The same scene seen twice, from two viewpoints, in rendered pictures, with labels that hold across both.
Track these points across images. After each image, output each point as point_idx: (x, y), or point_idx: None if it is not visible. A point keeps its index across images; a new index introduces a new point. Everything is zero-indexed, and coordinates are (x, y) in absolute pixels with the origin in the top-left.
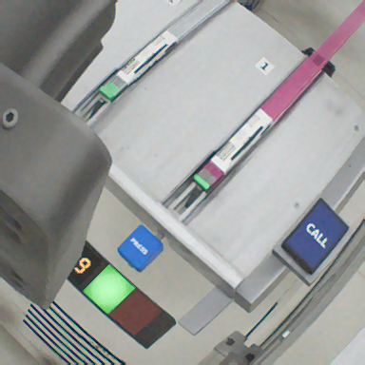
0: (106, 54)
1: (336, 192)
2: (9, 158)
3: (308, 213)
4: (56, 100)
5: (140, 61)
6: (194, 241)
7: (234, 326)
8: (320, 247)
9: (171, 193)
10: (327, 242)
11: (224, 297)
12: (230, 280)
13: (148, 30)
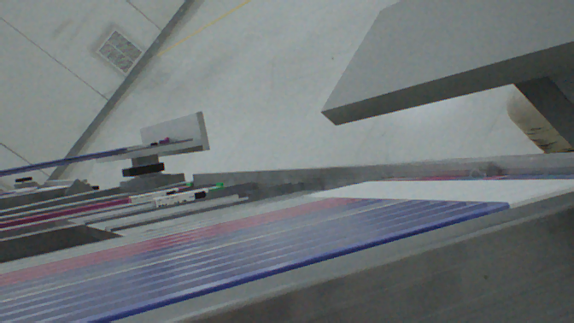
0: (208, 201)
1: (115, 195)
2: None
3: (141, 166)
4: None
5: (186, 191)
6: (207, 172)
7: None
8: (143, 164)
9: (208, 184)
10: (138, 165)
11: None
12: (199, 173)
13: (168, 208)
